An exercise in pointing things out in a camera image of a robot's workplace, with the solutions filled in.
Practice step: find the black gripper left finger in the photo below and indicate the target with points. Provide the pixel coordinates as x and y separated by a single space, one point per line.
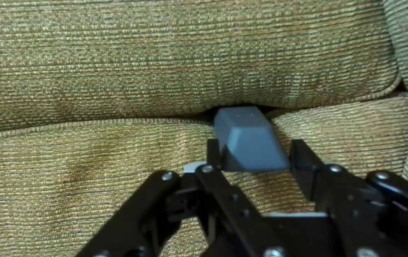
166 214

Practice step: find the brown fabric couch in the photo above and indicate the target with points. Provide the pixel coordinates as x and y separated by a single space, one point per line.
119 72

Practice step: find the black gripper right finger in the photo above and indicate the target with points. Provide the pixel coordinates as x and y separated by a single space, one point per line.
380 214

